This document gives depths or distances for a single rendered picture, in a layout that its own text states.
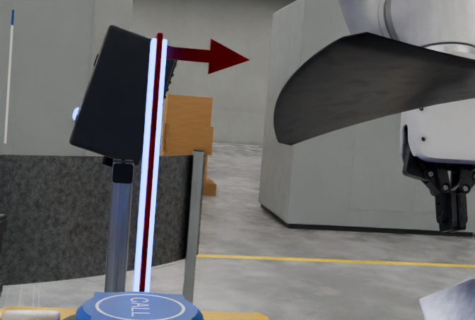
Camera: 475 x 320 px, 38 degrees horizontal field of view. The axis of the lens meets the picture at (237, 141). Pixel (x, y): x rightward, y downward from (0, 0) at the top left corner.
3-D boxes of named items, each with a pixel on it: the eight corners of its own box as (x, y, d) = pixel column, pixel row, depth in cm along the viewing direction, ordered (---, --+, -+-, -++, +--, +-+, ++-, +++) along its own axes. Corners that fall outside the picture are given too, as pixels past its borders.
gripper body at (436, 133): (415, 58, 75) (420, 158, 72) (500, 66, 77) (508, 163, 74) (388, 80, 82) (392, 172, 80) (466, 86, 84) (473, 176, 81)
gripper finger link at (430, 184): (427, 167, 75) (431, 228, 73) (454, 168, 75) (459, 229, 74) (415, 172, 78) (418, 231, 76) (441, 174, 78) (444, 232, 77)
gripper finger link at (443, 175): (411, 161, 75) (447, 194, 75) (435, 131, 76) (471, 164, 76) (400, 166, 77) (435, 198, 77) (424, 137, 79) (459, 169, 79)
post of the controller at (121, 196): (124, 298, 98) (134, 162, 97) (103, 298, 98) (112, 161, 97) (124, 292, 101) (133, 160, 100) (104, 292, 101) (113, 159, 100)
